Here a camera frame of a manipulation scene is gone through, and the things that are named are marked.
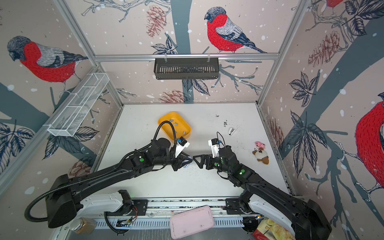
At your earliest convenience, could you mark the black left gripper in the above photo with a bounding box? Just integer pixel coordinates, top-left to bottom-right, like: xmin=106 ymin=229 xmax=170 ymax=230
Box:
xmin=154 ymin=151 xmax=194 ymax=171

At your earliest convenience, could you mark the white mini stapler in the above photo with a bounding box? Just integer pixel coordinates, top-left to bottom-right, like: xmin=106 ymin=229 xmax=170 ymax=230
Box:
xmin=228 ymin=127 xmax=236 ymax=136

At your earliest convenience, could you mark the light blue stapler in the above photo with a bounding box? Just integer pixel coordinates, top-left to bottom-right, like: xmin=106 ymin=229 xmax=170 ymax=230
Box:
xmin=181 ymin=160 xmax=194 ymax=168

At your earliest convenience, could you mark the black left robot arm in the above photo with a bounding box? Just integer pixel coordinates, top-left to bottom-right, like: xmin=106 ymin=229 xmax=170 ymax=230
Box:
xmin=46 ymin=138 xmax=191 ymax=229

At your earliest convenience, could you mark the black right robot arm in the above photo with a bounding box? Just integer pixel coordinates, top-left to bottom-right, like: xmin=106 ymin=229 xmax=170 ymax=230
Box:
xmin=193 ymin=146 xmax=332 ymax=240

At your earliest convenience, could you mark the yellow plastic tray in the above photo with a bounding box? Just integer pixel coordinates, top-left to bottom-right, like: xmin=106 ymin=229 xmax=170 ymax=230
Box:
xmin=158 ymin=112 xmax=192 ymax=139

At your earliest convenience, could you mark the pink plastic lid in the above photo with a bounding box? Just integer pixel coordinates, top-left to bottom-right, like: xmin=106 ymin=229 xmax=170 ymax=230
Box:
xmin=170 ymin=206 xmax=215 ymax=240

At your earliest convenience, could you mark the red cassava chips bag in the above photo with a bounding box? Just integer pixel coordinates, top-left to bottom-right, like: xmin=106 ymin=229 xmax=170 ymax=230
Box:
xmin=252 ymin=219 xmax=296 ymax=240

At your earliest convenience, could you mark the glass spice jar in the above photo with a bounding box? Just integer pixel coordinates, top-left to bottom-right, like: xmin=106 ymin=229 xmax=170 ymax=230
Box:
xmin=70 ymin=217 xmax=97 ymax=235

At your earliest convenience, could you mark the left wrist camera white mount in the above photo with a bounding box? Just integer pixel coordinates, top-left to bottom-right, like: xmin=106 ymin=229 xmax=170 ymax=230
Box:
xmin=175 ymin=137 xmax=190 ymax=158

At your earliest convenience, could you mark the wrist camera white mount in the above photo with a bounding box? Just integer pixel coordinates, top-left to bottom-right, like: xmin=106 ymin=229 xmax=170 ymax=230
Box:
xmin=175 ymin=137 xmax=190 ymax=158
xmin=208 ymin=138 xmax=222 ymax=158

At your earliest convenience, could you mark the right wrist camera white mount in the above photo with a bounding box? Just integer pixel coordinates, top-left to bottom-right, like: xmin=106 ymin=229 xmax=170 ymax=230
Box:
xmin=208 ymin=138 xmax=222 ymax=158

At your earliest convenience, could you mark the brown plush toy keychain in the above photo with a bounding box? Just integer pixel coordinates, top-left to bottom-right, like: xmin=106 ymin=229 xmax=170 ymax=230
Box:
xmin=252 ymin=142 xmax=270 ymax=165

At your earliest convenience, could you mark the black hanging wire basket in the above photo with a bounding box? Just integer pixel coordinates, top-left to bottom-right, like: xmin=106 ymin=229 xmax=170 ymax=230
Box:
xmin=154 ymin=58 xmax=220 ymax=80

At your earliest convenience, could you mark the white mesh wall shelf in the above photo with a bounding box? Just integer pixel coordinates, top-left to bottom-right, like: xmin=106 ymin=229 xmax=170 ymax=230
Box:
xmin=48 ymin=73 xmax=110 ymax=137

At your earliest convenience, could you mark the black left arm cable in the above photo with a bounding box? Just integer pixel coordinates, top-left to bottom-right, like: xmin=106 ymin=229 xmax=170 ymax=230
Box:
xmin=23 ymin=120 xmax=178 ymax=223

